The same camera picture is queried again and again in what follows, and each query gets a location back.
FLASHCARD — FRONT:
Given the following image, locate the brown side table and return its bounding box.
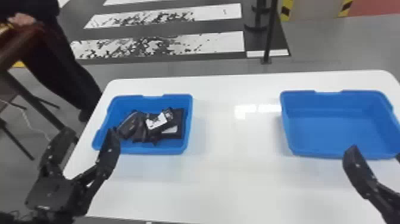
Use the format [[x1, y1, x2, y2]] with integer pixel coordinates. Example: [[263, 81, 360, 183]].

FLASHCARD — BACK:
[[0, 21, 80, 161]]

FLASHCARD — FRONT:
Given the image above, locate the striped post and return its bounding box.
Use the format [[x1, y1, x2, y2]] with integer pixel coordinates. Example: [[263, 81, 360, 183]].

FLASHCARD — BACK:
[[280, 0, 295, 22], [337, 0, 355, 18]]

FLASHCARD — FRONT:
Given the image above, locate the blue tray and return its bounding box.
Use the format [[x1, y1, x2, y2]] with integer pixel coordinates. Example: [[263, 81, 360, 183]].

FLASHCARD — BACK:
[[91, 94, 194, 156], [279, 89, 400, 160]]

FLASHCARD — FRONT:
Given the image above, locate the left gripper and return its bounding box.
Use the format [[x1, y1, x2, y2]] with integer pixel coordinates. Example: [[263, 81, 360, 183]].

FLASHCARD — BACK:
[[24, 126, 121, 217]]

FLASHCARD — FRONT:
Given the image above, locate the person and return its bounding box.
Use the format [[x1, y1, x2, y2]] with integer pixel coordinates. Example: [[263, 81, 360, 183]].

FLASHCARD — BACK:
[[0, 0, 104, 123]]

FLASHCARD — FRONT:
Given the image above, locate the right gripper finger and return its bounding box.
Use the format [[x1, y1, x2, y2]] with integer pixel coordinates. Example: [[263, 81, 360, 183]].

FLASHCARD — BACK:
[[342, 145, 400, 224]]

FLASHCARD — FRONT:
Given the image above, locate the black post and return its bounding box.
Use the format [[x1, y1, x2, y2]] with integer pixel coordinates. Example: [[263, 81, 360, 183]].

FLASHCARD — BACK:
[[261, 0, 280, 65]]

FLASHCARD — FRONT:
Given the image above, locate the person's hand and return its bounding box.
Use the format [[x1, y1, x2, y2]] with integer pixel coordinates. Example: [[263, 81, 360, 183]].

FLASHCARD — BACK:
[[7, 13, 38, 27]]

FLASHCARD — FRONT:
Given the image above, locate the white cable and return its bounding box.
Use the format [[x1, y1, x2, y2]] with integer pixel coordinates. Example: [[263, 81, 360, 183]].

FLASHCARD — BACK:
[[0, 98, 52, 142]]

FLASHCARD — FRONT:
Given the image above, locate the black part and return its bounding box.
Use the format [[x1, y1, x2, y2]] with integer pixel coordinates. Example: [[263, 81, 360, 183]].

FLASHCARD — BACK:
[[145, 107, 176, 132], [161, 107, 186, 141], [116, 110, 147, 141]]

